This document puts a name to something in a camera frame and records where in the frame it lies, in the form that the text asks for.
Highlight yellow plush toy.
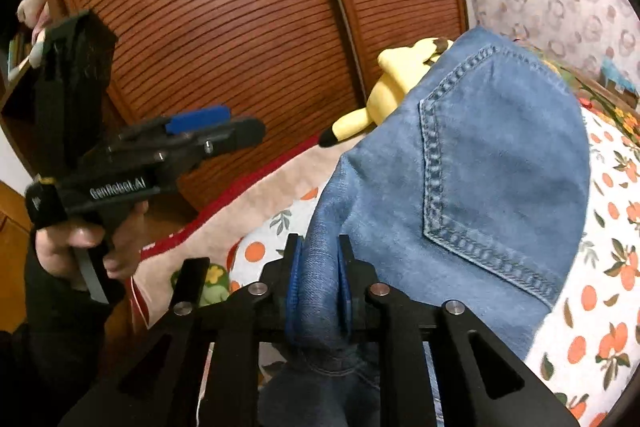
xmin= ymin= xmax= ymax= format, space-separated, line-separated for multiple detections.
xmin=319 ymin=37 xmax=453 ymax=148

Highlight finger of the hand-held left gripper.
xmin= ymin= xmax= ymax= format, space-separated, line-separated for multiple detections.
xmin=105 ymin=117 xmax=267 ymax=182
xmin=117 ymin=106 xmax=232 ymax=145

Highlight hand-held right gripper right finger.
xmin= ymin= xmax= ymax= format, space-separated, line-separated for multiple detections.
xmin=337 ymin=233 xmax=581 ymax=427

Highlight peach floral blanket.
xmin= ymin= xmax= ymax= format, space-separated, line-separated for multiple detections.
xmin=130 ymin=42 xmax=640 ymax=333

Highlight white orange-print bed sheet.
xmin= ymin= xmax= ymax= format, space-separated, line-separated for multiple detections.
xmin=227 ymin=107 xmax=640 ymax=427

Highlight pink white plush toy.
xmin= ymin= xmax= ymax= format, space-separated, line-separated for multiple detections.
xmin=17 ymin=0 xmax=51 ymax=68

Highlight blue denim pants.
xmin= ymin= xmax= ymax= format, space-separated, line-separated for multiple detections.
xmin=257 ymin=26 xmax=593 ymax=427

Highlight person's left forearm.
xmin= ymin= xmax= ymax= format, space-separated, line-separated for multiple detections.
xmin=0 ymin=237 xmax=131 ymax=427

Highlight person's left hand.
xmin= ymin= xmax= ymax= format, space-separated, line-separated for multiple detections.
xmin=35 ymin=201 xmax=150 ymax=293

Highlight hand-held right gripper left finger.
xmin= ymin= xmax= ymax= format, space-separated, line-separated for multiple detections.
xmin=57 ymin=233 xmax=305 ymax=427

